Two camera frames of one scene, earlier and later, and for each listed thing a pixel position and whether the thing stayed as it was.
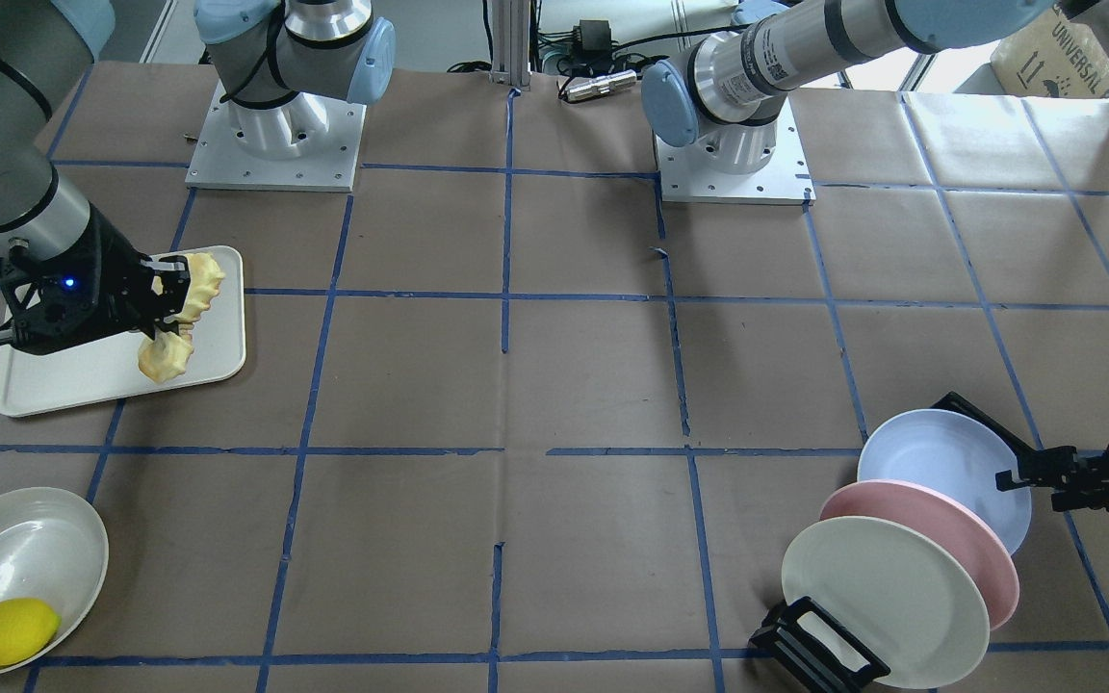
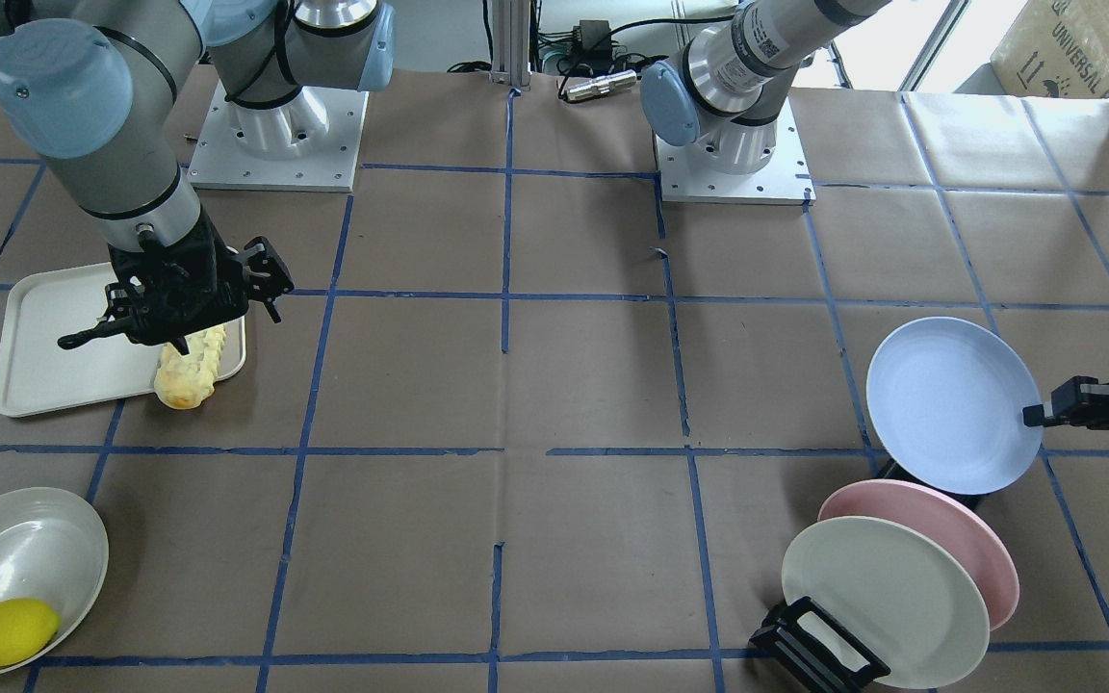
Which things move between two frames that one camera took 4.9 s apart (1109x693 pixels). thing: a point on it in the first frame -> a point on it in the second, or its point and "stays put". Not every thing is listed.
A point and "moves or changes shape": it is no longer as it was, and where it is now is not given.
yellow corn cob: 167,355 moves or changes shape
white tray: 27,384 stays put
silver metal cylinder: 601,86 stays put
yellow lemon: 5,631 stays put
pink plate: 944,517 stays put
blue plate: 955,456 moves or changes shape
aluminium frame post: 510,43 stays put
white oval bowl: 42,544 stays put
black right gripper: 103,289 -> 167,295
